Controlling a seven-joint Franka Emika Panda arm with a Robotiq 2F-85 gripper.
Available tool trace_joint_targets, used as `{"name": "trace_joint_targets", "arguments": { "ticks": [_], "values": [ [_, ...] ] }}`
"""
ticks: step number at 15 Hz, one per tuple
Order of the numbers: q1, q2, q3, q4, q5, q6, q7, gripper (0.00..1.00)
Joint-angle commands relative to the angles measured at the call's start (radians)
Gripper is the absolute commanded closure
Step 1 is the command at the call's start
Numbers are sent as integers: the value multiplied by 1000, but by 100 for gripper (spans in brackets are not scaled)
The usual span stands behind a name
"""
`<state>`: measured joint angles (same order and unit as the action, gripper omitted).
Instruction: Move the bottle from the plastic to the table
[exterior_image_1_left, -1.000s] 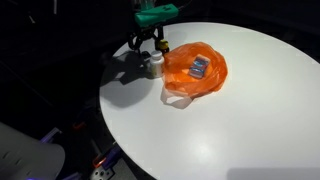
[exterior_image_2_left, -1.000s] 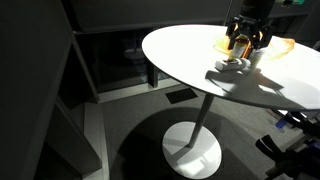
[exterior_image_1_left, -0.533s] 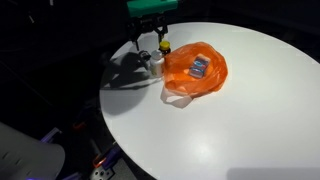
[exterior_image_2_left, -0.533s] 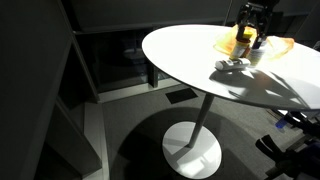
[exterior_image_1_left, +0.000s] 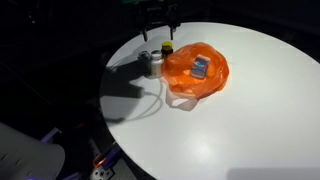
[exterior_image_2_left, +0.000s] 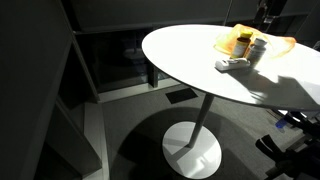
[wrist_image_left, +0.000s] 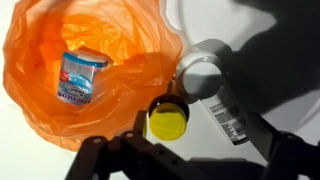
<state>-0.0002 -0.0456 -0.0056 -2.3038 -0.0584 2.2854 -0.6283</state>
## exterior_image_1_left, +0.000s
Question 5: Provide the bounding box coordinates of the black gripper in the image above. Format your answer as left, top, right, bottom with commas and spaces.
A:
134, 1, 182, 43

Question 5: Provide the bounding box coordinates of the orange plastic bag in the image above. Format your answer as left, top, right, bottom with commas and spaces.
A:
161, 41, 230, 100

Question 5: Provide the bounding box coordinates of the white bottle grey cap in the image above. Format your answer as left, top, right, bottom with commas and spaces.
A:
149, 49, 165, 79

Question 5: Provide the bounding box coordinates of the purple clamp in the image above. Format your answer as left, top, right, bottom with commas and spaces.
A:
103, 145, 123, 164

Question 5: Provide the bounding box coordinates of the amber bottle yellow cap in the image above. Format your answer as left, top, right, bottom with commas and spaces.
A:
160, 40, 174, 60

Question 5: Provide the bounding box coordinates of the blue and white packet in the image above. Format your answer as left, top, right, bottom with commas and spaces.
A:
189, 54, 211, 80

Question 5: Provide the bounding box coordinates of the orange clamp handle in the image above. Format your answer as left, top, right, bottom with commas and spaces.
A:
92, 155, 108, 169

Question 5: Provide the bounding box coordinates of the perforated metal bracket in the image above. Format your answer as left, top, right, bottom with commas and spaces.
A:
89, 149, 115, 180

